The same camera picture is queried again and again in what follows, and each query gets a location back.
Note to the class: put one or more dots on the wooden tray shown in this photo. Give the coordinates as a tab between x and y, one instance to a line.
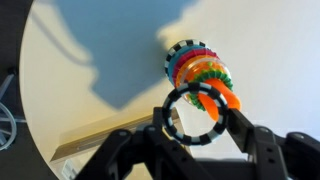
81	143

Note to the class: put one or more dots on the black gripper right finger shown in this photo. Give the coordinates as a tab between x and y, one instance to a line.
241	131

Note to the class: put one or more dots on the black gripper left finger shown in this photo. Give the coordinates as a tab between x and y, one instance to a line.
157	117

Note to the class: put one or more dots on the office chair with footring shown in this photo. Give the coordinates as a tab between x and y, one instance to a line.
6	142

